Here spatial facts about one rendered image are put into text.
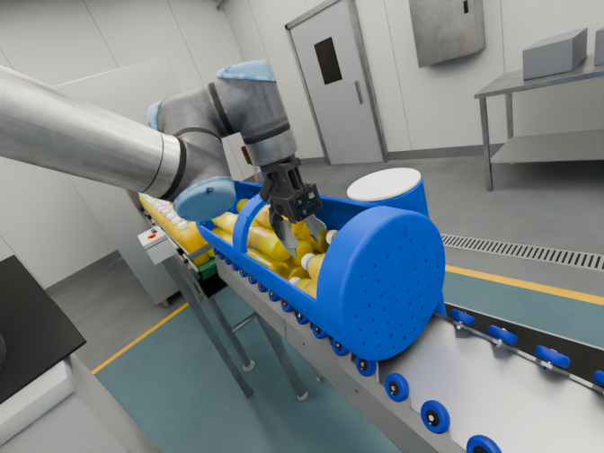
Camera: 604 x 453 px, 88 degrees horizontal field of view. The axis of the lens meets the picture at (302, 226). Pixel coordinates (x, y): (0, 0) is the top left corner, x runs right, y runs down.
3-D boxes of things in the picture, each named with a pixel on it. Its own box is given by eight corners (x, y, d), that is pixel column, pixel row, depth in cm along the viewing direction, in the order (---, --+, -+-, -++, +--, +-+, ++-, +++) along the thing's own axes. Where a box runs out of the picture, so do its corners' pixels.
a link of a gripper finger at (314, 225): (330, 248, 66) (309, 217, 62) (314, 241, 71) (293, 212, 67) (339, 237, 67) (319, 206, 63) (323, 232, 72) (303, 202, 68)
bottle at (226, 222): (210, 226, 120) (227, 237, 104) (212, 208, 119) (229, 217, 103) (228, 226, 124) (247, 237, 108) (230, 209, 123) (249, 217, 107)
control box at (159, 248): (155, 265, 131) (142, 245, 127) (148, 253, 148) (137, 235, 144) (177, 253, 135) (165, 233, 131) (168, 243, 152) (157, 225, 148)
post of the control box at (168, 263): (246, 397, 180) (158, 256, 139) (244, 394, 183) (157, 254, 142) (253, 393, 182) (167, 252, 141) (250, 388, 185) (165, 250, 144)
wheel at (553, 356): (563, 368, 47) (568, 355, 47) (529, 352, 51) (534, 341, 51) (570, 370, 50) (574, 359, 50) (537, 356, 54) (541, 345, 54)
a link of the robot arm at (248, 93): (214, 75, 56) (265, 56, 56) (241, 142, 61) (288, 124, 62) (208, 71, 48) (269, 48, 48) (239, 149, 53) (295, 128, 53)
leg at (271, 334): (301, 404, 165) (256, 316, 140) (296, 396, 170) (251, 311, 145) (310, 395, 168) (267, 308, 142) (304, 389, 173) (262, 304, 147)
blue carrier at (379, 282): (361, 393, 56) (320, 262, 45) (211, 260, 128) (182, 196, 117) (453, 306, 68) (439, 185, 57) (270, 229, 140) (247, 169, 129)
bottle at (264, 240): (294, 259, 84) (262, 244, 99) (294, 234, 83) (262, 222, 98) (270, 263, 80) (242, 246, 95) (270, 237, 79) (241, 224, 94)
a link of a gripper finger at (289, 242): (296, 268, 62) (289, 224, 60) (280, 260, 67) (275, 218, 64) (308, 262, 64) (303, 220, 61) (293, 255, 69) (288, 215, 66)
